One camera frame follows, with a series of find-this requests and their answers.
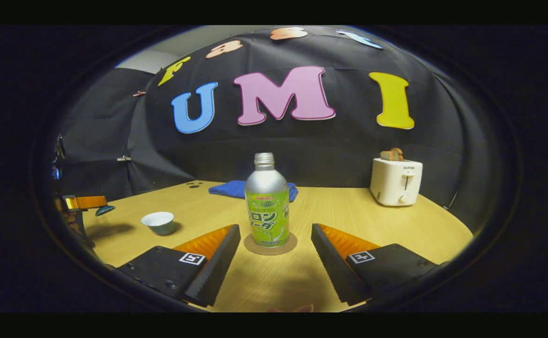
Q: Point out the teal teacup lid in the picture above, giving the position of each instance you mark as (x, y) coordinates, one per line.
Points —
(104, 211)

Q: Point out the silver green label water bottle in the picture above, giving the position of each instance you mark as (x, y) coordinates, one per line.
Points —
(266, 206)

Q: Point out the teal teacup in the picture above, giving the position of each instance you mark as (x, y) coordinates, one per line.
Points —
(158, 223)

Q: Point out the round cork coaster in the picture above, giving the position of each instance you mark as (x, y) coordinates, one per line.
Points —
(251, 247)

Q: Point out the blue folded towel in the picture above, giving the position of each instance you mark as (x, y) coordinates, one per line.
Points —
(227, 188)

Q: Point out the white toaster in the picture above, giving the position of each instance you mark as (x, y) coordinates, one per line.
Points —
(393, 183)

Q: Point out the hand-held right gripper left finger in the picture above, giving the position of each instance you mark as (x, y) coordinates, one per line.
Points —
(212, 267)

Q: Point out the black backdrop cloth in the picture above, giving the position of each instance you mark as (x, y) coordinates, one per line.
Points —
(325, 150)

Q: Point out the toast slice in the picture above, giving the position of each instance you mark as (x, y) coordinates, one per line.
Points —
(391, 154)

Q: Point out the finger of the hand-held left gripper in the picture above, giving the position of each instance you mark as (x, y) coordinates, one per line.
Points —
(88, 202)

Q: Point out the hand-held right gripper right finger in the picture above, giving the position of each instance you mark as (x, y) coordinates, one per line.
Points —
(332, 263)

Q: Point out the metal cloth clip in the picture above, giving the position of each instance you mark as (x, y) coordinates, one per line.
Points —
(124, 158)

